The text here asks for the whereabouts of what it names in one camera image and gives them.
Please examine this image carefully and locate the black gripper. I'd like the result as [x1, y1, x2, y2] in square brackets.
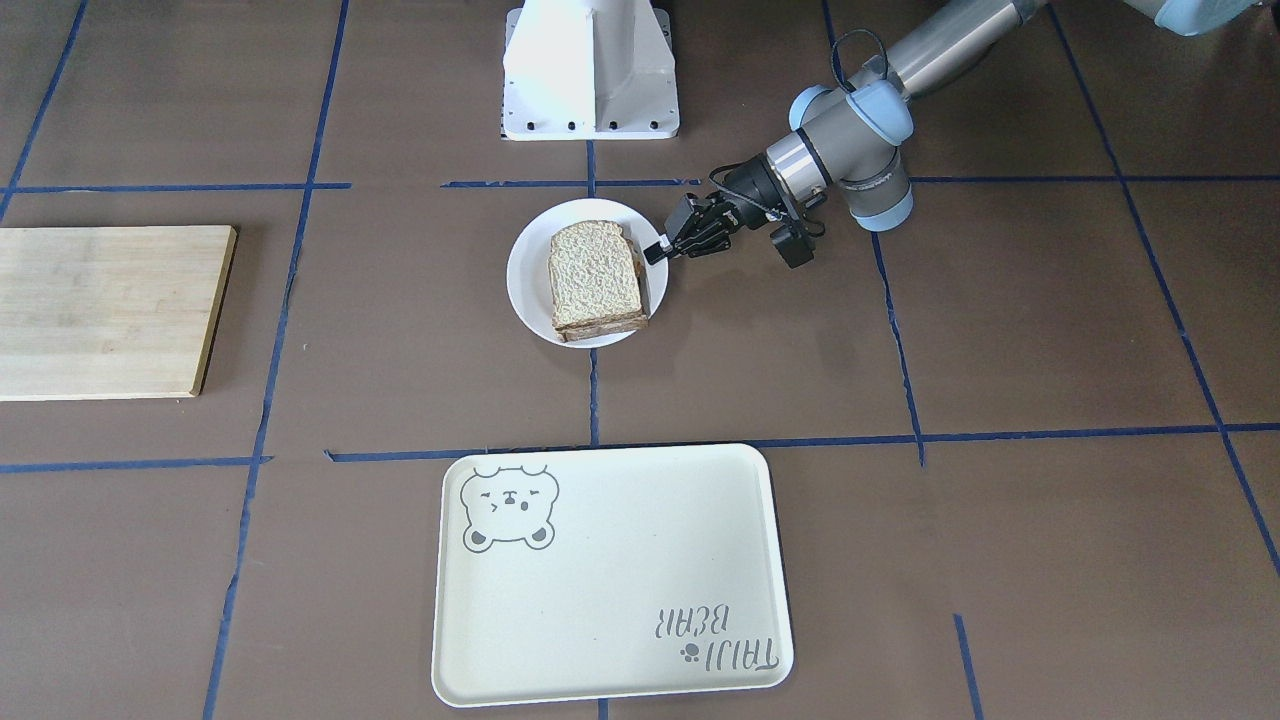
[643, 160, 790, 266]

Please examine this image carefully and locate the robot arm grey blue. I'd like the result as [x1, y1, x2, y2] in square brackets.
[643, 1, 1041, 268]

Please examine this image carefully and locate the white pillar with base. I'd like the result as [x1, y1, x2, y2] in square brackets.
[500, 1, 681, 142]

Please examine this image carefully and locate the cream bear tray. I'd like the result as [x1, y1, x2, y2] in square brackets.
[431, 445, 795, 708]

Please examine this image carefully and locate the wooden cutting board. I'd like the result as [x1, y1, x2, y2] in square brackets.
[1, 225, 238, 402]

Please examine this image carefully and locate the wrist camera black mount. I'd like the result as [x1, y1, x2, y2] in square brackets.
[771, 193, 826, 269]

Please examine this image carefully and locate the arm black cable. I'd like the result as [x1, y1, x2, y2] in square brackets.
[828, 28, 891, 94]

